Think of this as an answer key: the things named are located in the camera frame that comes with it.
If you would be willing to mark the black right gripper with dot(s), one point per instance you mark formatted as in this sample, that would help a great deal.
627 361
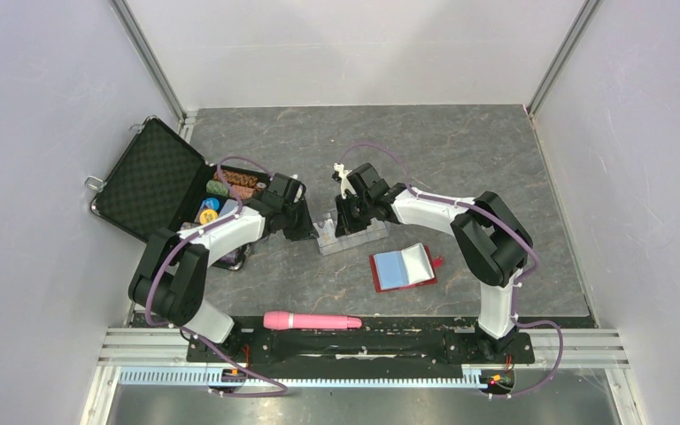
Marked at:
345 225

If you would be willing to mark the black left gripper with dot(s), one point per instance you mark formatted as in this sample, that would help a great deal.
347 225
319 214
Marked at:
306 230

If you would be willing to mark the clear plastic card box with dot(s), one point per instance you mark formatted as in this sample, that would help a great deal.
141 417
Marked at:
329 243

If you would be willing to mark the red leather card holder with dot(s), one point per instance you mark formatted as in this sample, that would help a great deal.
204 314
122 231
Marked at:
404 269

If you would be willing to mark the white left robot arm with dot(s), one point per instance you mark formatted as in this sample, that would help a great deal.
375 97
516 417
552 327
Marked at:
170 279

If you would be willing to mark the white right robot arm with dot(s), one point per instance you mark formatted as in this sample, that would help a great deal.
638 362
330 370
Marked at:
496 247

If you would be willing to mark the blue playing card deck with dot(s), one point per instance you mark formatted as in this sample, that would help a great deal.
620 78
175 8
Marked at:
231 208

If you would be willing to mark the brown poker chip stack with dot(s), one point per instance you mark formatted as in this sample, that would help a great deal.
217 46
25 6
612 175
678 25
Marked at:
235 178

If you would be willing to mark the pink cylindrical wand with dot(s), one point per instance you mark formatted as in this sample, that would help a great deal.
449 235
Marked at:
281 320

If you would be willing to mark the green and brown chip stack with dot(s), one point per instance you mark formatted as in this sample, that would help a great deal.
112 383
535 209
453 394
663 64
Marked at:
234 191

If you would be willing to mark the blue poker chip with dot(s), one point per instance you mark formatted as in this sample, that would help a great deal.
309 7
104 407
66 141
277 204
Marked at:
211 203

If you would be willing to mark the yellow poker chip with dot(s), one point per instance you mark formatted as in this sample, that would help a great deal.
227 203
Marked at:
207 216

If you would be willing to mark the purple poker chip stack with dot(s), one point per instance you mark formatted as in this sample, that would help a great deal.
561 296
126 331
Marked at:
188 227

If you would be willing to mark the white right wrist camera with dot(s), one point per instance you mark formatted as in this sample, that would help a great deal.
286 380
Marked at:
341 175

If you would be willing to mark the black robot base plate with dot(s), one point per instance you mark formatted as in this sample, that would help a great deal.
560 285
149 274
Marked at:
385 346

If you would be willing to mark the toothed aluminium rail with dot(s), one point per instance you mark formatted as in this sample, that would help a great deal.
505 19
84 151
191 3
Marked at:
223 377

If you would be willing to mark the left aluminium frame post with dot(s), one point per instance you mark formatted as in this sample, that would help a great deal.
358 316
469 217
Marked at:
145 52

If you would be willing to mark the aluminium frame post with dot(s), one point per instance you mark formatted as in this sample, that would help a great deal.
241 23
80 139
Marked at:
562 55
145 52

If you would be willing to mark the right aluminium frame post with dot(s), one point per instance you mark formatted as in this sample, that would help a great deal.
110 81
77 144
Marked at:
562 55

